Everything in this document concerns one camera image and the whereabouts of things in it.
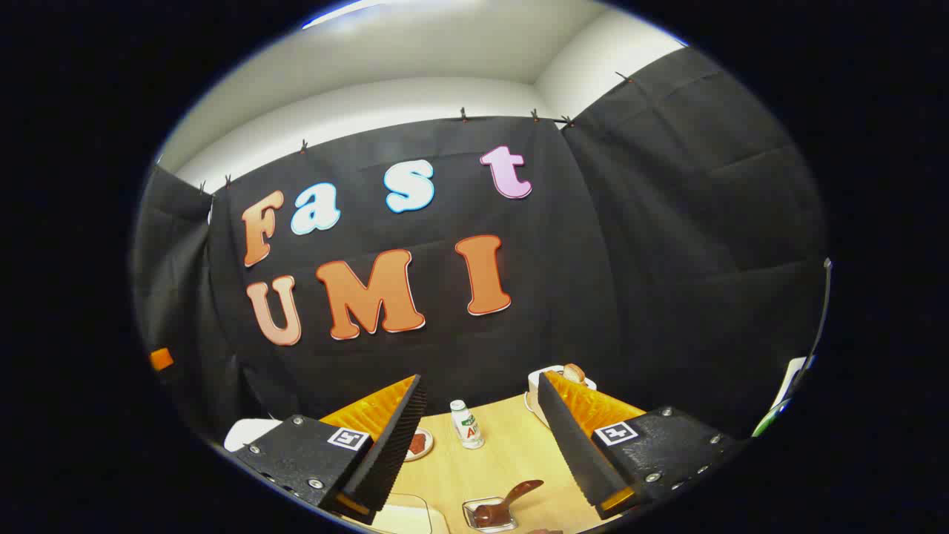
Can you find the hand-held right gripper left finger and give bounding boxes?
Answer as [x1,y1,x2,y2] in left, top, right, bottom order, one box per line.
[231,375,429,526]

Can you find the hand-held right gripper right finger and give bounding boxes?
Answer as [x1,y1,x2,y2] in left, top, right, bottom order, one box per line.
[537,371,746,520]

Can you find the dark wooden spoon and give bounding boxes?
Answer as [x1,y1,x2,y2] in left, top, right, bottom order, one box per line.
[473,479,544,529]

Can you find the metal wire chopstick holder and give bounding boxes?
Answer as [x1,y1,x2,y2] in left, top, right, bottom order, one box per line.
[461,495,520,533]

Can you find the white rice cooker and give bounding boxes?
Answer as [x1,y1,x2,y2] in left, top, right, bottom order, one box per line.
[224,418,284,453]

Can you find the clear plastic rice box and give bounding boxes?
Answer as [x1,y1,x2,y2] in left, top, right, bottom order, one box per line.
[368,493,451,534]

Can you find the small white plate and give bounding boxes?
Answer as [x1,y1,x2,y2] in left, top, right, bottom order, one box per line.
[404,426,435,463]

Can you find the white toaster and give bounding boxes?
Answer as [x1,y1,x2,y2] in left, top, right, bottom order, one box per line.
[524,364,598,429]

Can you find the small white milk bottle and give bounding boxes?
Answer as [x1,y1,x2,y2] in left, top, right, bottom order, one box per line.
[449,400,485,450]

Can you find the black backdrop cloth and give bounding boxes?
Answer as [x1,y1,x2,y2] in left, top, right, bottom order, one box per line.
[132,46,830,446]

